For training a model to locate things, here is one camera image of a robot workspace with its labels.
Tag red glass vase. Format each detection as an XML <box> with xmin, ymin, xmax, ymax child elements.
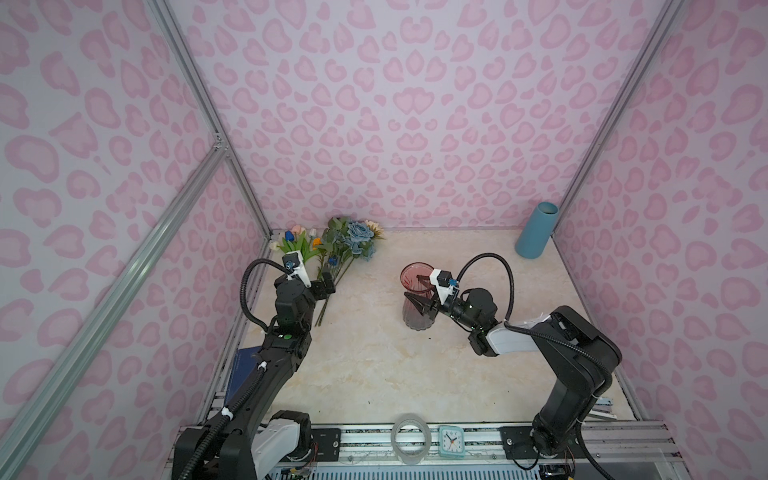
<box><xmin>400</xmin><ymin>262</ymin><xmax>434</xmax><ymax>331</ymax></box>

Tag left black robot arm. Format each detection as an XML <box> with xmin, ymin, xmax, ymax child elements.
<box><xmin>171</xmin><ymin>251</ymin><xmax>335</xmax><ymax>479</ymax></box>

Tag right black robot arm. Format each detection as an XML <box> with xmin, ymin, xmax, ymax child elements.
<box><xmin>404</xmin><ymin>252</ymin><xmax>622</xmax><ymax>479</ymax></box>

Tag teal cylindrical vase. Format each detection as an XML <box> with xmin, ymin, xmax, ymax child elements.
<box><xmin>515</xmin><ymin>202</ymin><xmax>559</xmax><ymax>259</ymax></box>

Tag orange flower stem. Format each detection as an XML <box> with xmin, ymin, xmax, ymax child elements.
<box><xmin>310</xmin><ymin>237</ymin><xmax>333</xmax><ymax>280</ymax></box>

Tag blue rose bouquet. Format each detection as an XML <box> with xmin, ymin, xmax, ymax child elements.
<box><xmin>314</xmin><ymin>216</ymin><xmax>386</xmax><ymax>328</ymax></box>

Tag pink tulip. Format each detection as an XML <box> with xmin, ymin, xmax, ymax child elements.
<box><xmin>291</xmin><ymin>224</ymin><xmax>321</xmax><ymax>262</ymax></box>

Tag blue book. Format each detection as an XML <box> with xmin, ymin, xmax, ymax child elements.
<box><xmin>229</xmin><ymin>346</ymin><xmax>262</xmax><ymax>394</ymax></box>

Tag small teal alarm clock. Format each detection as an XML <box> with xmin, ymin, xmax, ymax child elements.
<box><xmin>438</xmin><ymin>425</ymin><xmax>466</xmax><ymax>458</ymax></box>

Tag clear tape roll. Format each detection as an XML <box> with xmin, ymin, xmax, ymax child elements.
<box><xmin>390</xmin><ymin>413</ymin><xmax>432</xmax><ymax>465</ymax></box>

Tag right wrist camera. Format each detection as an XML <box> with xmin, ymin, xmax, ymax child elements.
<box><xmin>429</xmin><ymin>269</ymin><xmax>459</xmax><ymax>305</ymax></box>

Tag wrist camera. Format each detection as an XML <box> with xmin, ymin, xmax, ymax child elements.
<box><xmin>429</xmin><ymin>269</ymin><xmax>459</xmax><ymax>305</ymax></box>
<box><xmin>282</xmin><ymin>250</ymin><xmax>311</xmax><ymax>288</ymax></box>

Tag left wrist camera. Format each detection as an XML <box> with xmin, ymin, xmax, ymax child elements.
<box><xmin>282</xmin><ymin>250</ymin><xmax>311</xmax><ymax>288</ymax></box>

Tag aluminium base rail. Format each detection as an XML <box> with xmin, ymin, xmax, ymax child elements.
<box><xmin>158</xmin><ymin>419</ymin><xmax>691</xmax><ymax>480</ymax></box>

